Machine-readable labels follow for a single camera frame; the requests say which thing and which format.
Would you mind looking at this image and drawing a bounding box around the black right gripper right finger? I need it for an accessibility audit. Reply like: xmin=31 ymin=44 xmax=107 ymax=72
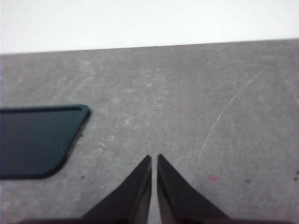
xmin=157 ymin=154 xmax=234 ymax=224

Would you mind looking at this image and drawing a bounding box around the dark rectangular tray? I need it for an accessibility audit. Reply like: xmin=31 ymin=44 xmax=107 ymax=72
xmin=0 ymin=104 xmax=91 ymax=180

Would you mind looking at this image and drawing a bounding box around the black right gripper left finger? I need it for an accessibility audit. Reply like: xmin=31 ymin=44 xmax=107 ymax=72
xmin=79 ymin=154 xmax=152 ymax=224

